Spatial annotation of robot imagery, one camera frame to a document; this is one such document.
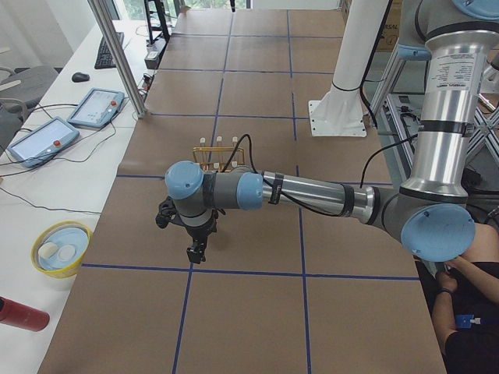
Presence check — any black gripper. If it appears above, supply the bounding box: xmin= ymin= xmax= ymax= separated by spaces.
xmin=178 ymin=212 xmax=218 ymax=263

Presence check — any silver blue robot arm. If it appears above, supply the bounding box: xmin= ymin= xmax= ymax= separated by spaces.
xmin=156 ymin=1 xmax=498 ymax=263

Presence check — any white round lid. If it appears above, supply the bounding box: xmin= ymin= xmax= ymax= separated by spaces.
xmin=57 ymin=245 xmax=76 ymax=262

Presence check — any yellow rimmed blue bowl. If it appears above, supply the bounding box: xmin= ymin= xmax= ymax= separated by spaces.
xmin=30 ymin=221 xmax=93 ymax=279

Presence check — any white round block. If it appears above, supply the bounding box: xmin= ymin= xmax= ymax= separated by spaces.
xmin=37 ymin=242 xmax=59 ymax=259

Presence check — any far blue teach pendant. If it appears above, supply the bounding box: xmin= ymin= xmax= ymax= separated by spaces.
xmin=67 ymin=88 xmax=125 ymax=129

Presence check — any blue teach pendant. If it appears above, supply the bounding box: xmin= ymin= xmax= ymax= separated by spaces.
xmin=67 ymin=88 xmax=125 ymax=129
xmin=7 ymin=117 xmax=80 ymax=168

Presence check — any red thermos bottle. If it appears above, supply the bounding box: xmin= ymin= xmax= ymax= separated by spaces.
xmin=1 ymin=297 xmax=50 ymax=332

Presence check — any near blue teach pendant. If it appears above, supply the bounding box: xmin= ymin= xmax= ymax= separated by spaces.
xmin=7 ymin=117 xmax=80 ymax=168

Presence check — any black power strip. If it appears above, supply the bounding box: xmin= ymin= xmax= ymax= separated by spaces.
xmin=144 ymin=35 xmax=168 ymax=70

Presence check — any black computer mouse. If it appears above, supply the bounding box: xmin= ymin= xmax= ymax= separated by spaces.
xmin=71 ymin=72 xmax=90 ymax=83

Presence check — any black keyboard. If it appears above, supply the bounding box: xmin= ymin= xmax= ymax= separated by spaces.
xmin=94 ymin=37 xmax=115 ymax=69

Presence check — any grey office chair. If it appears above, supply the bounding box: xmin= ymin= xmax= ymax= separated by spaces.
xmin=1 ymin=65 xmax=58 ymax=148

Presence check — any cardboard box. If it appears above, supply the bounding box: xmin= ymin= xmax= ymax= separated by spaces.
xmin=341 ymin=1 xmax=402 ymax=52

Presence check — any person in black shirt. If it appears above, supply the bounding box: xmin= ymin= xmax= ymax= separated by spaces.
xmin=416 ymin=224 xmax=498 ymax=373

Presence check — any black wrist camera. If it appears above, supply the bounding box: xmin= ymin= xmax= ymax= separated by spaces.
xmin=155 ymin=196 xmax=178 ymax=229

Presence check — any gold wire cup holder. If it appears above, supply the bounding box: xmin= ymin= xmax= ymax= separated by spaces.
xmin=192 ymin=136 xmax=246 ymax=172

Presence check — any aluminium frame post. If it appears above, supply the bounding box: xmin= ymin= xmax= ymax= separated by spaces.
xmin=87 ymin=0 xmax=147 ymax=118

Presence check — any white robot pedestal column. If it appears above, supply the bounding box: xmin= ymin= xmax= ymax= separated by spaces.
xmin=309 ymin=0 xmax=391 ymax=137

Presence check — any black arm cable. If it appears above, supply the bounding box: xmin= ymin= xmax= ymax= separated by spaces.
xmin=221 ymin=79 xmax=426 ymax=217

